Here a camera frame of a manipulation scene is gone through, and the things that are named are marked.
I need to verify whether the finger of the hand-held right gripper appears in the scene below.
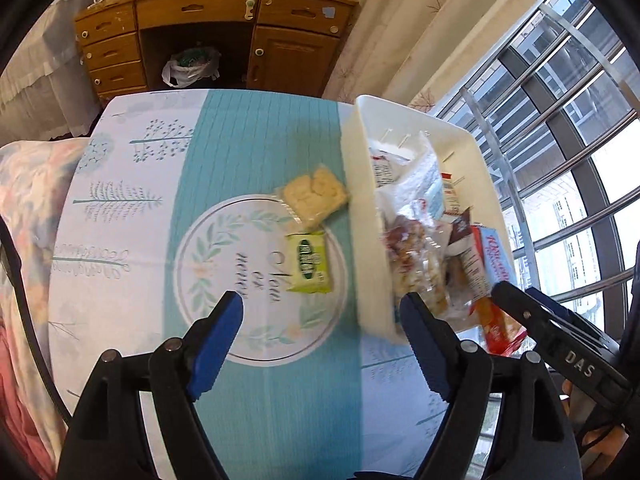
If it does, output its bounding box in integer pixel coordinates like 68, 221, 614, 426
524, 286, 622, 348
491, 281, 568, 345

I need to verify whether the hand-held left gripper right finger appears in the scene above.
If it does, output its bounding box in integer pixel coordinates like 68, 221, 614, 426
398, 291, 581, 480

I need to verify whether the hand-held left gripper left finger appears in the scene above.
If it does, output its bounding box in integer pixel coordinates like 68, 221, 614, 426
57, 290, 245, 480

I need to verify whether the white and orange snack packet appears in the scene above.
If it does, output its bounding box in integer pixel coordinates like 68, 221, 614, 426
470, 295, 528, 358

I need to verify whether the dark red foil snack packet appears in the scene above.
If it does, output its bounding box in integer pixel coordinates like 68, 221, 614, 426
447, 207, 476, 261

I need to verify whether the green snack packet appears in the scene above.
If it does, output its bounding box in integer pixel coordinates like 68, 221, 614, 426
284, 230, 335, 295

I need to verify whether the white plastic bin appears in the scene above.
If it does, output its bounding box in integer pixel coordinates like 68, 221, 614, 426
340, 94, 516, 346

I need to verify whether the clear cracker packet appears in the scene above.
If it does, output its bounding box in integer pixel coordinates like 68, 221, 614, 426
274, 164, 350, 225

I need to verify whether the clear bag of brown snacks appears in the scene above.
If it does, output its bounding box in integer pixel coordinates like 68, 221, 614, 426
382, 200, 451, 318

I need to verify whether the person's right hand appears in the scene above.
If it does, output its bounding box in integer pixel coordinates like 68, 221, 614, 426
561, 379, 632, 479

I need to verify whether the red and blue snack box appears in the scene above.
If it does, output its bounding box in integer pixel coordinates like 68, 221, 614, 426
460, 225, 516, 301

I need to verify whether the teal tree-print tablecloth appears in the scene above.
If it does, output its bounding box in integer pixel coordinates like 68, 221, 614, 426
47, 89, 496, 480

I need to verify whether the white pale-blue snack packet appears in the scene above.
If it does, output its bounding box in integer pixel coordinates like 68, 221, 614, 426
375, 132, 446, 221

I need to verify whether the white blue snack packet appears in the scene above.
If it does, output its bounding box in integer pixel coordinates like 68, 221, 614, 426
369, 147, 401, 188

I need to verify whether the steel window guard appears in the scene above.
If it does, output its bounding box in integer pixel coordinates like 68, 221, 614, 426
430, 2, 640, 311

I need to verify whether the pink floral blanket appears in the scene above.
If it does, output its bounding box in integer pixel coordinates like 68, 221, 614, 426
0, 137, 93, 480

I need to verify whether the plastic bag with greens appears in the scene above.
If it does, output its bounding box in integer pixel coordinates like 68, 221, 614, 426
161, 46, 222, 88

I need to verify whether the pale printed curtain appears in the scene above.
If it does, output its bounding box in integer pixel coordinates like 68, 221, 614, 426
320, 0, 566, 116

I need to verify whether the wooden desk with drawers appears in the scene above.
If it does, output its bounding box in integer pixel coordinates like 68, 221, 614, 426
74, 0, 361, 102

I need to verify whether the white lace bed cover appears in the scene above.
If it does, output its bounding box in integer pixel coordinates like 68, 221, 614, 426
0, 0, 108, 141

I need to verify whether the black cable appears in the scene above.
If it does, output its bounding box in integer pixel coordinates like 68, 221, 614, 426
0, 217, 73, 428

